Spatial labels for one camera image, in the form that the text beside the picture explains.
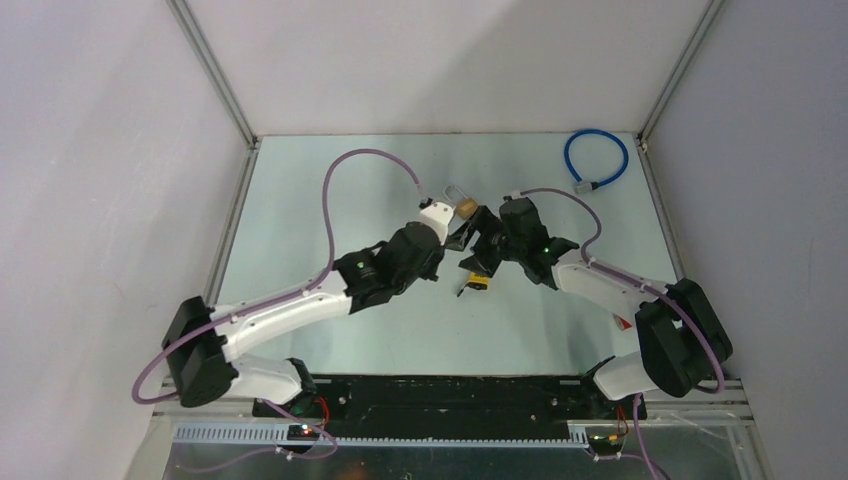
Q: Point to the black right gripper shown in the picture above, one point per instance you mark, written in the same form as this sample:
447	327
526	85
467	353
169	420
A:
481	221

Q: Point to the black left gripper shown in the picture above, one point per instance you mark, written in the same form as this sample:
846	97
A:
430	273

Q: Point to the yellow padlock black shackle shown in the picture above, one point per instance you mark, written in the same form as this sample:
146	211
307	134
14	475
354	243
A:
477	281

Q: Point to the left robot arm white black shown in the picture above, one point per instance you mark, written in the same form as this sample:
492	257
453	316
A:
208	348

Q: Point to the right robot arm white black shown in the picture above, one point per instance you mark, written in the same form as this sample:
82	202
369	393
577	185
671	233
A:
681	341

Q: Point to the brass padlock silver shackle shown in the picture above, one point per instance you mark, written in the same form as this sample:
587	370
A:
464	205

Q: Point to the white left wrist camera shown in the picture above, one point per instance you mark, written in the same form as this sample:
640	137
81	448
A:
437	215

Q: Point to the blue cable lock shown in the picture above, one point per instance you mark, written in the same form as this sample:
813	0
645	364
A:
595	158

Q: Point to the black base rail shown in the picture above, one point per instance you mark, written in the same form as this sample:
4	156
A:
461	407

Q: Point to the grey slotted cable duct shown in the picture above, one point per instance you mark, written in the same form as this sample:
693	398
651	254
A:
285	435

